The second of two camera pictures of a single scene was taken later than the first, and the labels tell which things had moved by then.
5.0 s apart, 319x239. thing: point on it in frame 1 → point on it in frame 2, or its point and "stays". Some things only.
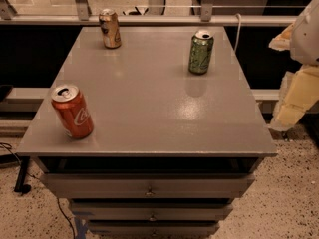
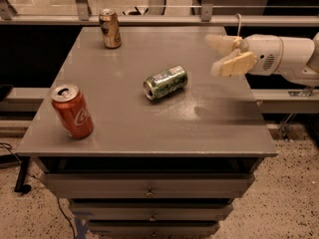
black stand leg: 20,184 stays
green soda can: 201,51 → 165,83
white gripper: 307,37 → 264,54
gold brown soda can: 110,26 stays
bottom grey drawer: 153,230 stays
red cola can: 73,111 stays
